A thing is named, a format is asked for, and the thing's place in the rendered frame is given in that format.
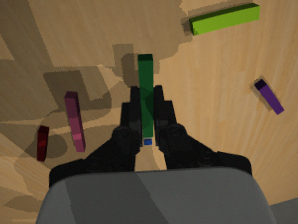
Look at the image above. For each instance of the small blue block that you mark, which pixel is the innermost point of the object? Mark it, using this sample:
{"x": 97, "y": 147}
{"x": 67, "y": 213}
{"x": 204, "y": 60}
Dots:
{"x": 147, "y": 141}

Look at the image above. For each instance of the pink rod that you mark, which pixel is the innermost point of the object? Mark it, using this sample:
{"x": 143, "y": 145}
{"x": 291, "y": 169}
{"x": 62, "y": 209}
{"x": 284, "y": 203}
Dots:
{"x": 74, "y": 115}

